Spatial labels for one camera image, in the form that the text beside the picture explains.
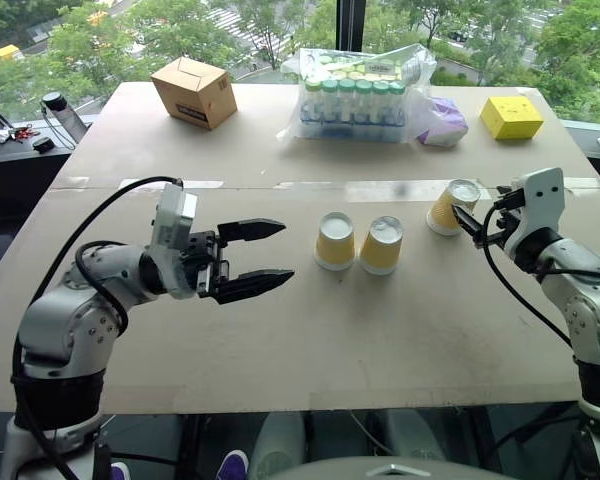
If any red key bundle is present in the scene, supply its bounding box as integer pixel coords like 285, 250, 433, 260
9, 126, 42, 144

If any grey rounded robot body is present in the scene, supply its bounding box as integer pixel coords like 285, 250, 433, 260
265, 454, 520, 480

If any dark water bottle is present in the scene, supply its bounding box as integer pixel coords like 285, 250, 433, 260
40, 91, 91, 149

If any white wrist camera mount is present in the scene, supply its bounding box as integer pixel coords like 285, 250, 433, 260
148, 182, 200, 301
502, 166, 566, 261

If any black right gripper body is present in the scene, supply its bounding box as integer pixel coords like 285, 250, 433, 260
472, 208, 522, 251

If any white robot leg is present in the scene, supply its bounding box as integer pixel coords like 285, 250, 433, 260
382, 409, 449, 462
249, 411, 307, 479

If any purple white packet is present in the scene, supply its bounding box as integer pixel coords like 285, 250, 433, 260
416, 95, 469, 149

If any clear plastic bag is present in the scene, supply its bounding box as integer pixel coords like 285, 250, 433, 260
277, 43, 439, 146

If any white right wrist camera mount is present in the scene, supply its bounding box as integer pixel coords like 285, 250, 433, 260
502, 166, 566, 261

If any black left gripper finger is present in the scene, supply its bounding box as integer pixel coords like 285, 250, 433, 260
210, 268, 296, 306
216, 217, 287, 245

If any black window frame post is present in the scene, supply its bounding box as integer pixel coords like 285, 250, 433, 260
336, 0, 367, 52

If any yellow paper cup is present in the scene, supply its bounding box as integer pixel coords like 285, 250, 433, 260
313, 211, 357, 272
425, 178, 483, 238
358, 215, 405, 277

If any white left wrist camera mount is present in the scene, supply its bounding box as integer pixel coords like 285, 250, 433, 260
148, 182, 200, 301

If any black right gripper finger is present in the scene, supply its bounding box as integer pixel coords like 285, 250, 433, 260
452, 204, 484, 237

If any yellow box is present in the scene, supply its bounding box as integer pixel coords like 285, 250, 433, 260
479, 95, 546, 141

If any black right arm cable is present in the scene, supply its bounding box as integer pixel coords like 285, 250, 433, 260
481, 185, 581, 351

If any blue tube rack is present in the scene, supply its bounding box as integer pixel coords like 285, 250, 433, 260
298, 97, 407, 141

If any brown cardboard box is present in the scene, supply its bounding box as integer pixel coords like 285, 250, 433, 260
150, 56, 239, 132

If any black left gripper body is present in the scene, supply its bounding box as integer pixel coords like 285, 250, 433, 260
181, 229, 231, 301

